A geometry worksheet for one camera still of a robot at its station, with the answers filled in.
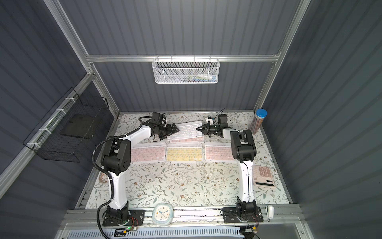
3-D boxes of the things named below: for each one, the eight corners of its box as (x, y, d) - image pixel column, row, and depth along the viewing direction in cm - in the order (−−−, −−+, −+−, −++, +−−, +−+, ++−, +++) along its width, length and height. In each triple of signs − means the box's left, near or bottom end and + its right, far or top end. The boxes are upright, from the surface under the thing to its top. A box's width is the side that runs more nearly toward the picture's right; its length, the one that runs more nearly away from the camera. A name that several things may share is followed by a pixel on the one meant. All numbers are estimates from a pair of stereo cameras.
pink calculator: (254, 187, 85) (256, 186, 82) (249, 167, 93) (250, 165, 90) (273, 187, 85) (276, 186, 82) (266, 167, 93) (269, 165, 90)
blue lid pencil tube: (248, 133, 110) (256, 114, 94) (250, 126, 114) (259, 107, 99) (256, 136, 108) (266, 117, 93) (257, 128, 113) (267, 109, 97)
